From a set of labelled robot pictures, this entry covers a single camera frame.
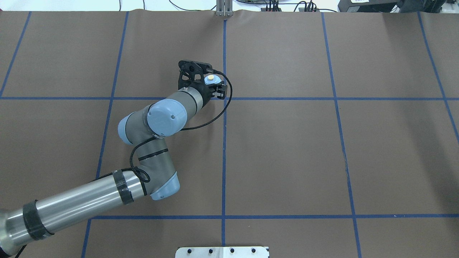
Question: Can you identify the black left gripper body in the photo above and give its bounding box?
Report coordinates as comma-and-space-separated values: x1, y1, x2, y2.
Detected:
178, 80, 213, 108

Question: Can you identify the blue and cream bell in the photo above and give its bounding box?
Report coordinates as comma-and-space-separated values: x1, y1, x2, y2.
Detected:
204, 75, 222, 85

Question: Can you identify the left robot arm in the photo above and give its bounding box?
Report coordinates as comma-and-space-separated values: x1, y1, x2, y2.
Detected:
1, 75, 233, 258

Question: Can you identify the black connector block left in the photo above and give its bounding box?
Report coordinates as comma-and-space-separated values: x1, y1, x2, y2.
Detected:
260, 0, 281, 12

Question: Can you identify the black connector block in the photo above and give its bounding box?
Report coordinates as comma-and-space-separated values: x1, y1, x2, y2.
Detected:
260, 0, 281, 12
293, 0, 320, 13

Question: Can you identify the black connector block right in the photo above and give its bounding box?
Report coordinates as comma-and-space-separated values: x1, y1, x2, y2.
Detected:
293, 0, 320, 13

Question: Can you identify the black box top right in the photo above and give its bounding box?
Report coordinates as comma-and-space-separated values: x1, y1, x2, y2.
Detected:
337, 0, 459, 14

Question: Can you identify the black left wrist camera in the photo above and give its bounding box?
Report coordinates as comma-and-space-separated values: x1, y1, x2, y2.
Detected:
178, 60, 214, 82

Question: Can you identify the grey metal post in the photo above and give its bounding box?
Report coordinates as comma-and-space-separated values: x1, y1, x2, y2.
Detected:
215, 0, 234, 17

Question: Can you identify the metal bracket with bolts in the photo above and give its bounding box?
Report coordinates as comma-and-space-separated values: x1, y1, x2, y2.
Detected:
175, 246, 270, 258

